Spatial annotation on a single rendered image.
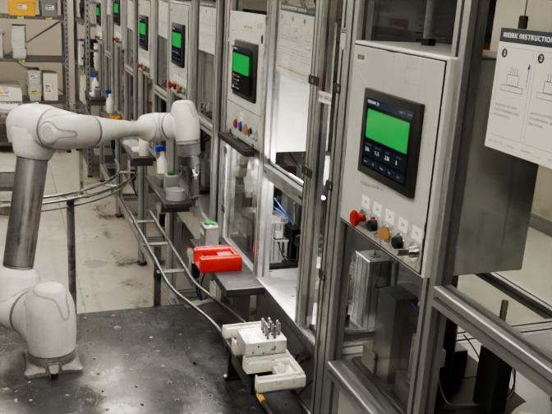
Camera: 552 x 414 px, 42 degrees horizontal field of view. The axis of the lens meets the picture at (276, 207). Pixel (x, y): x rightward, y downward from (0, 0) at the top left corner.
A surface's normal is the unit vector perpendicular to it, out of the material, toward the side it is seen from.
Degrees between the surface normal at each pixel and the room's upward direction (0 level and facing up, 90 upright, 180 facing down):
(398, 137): 90
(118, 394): 0
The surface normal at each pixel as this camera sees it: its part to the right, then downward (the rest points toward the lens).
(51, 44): 0.34, 0.29
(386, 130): -0.94, 0.04
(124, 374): 0.06, -0.96
